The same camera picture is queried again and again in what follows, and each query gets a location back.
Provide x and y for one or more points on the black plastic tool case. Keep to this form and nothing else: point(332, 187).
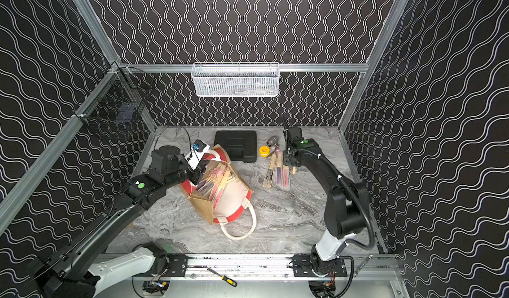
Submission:
point(240, 146)

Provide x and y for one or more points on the aluminium frame corner post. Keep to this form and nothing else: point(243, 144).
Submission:
point(381, 43)

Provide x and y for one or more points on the red jute tote bag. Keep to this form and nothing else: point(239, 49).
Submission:
point(234, 201)

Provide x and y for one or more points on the yellow thread seal tape spool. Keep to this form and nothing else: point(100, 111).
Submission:
point(264, 151)

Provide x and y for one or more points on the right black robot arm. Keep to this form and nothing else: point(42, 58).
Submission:
point(346, 215)

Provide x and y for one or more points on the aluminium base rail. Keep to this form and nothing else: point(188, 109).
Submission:
point(268, 267)

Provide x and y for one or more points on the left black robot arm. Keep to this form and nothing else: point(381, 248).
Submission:
point(73, 271)

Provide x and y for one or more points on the yellow black handled screwdriver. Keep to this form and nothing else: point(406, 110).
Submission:
point(224, 278)

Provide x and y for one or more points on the steel ball valve brown handle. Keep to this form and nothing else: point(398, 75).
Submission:
point(273, 144)

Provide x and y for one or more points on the bamboo fan pink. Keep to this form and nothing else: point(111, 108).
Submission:
point(285, 177)

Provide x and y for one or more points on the bamboo fan purple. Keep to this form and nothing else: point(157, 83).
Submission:
point(279, 168)

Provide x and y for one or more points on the white wire mesh basket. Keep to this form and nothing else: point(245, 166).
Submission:
point(236, 79)

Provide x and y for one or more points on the folding fans bundle in bag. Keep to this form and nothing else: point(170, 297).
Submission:
point(213, 185)

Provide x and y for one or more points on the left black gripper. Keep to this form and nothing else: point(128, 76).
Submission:
point(201, 169)

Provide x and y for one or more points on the bamboo fan floral white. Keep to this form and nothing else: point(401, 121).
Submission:
point(268, 180)

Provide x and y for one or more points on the black wire mesh basket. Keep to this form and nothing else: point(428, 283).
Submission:
point(117, 111)

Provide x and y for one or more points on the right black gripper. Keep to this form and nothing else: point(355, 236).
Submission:
point(287, 149)

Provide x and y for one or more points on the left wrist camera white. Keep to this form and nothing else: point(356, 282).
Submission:
point(198, 149)

